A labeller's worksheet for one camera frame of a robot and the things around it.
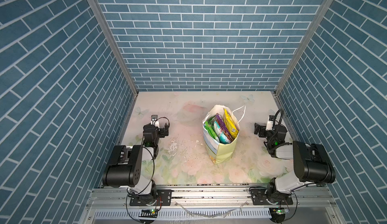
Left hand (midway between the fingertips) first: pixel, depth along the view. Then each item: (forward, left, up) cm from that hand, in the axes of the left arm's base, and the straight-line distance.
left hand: (161, 123), depth 93 cm
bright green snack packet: (-10, -29, +14) cm, 34 cm away
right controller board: (-46, -62, -9) cm, 78 cm away
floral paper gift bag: (-23, -34, +9) cm, 42 cm away
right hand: (0, -66, 0) cm, 66 cm away
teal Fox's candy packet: (-18, -35, +14) cm, 42 cm away
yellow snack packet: (-12, -39, +19) cm, 44 cm away
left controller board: (-45, -1, -11) cm, 46 cm away
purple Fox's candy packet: (-10, -37, +12) cm, 40 cm away
